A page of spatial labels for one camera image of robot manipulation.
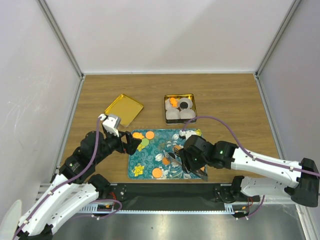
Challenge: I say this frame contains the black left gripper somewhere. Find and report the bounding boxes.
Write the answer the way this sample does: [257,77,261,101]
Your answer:
[93,128,142,165]

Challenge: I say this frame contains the black round sandwich cookie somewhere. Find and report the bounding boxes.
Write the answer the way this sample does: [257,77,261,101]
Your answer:
[168,152,176,161]
[179,101,189,110]

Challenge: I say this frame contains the snowman cookie tin lid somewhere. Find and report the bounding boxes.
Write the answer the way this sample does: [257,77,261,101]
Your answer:
[104,94,144,127]

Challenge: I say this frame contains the orange fish shaped cookie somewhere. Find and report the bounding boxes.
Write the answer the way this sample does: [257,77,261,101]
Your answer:
[169,97,179,108]
[132,132,144,140]

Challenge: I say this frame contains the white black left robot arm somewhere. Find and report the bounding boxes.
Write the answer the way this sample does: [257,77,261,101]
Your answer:
[13,128,142,240]

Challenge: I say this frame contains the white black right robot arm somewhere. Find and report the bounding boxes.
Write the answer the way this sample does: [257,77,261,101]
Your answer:
[178,130,320,208]

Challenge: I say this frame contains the green round cookie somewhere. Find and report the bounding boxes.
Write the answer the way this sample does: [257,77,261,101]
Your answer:
[140,138,150,147]

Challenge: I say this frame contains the teal floral serving tray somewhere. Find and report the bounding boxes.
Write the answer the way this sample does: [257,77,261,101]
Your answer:
[127,128,186,180]

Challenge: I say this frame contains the orange swirl round cookie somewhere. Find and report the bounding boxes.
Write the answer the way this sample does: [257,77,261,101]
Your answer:
[162,157,171,166]

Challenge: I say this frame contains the white paper cupcake liner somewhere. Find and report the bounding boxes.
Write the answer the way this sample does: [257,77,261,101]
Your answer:
[164,98,179,110]
[179,109,196,120]
[179,97,193,110]
[165,108,180,121]

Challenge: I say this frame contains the square cookie tin box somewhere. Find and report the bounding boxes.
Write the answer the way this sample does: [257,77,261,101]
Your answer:
[163,93,197,125]

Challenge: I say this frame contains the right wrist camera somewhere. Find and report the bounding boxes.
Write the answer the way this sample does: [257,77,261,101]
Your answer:
[178,129,202,140]

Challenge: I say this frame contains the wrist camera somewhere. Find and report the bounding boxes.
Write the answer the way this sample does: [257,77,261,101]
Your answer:
[178,129,202,140]
[102,114,121,137]

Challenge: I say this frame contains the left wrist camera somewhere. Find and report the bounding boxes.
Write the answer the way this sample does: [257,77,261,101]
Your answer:
[102,114,121,137]

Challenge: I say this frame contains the aluminium frame rail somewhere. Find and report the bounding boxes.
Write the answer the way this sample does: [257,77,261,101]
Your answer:
[34,182,309,205]

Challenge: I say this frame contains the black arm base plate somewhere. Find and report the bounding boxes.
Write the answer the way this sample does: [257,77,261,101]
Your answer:
[81,182,261,211]

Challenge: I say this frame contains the white cable duct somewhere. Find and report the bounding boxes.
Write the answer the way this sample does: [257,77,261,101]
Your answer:
[76,202,235,215]

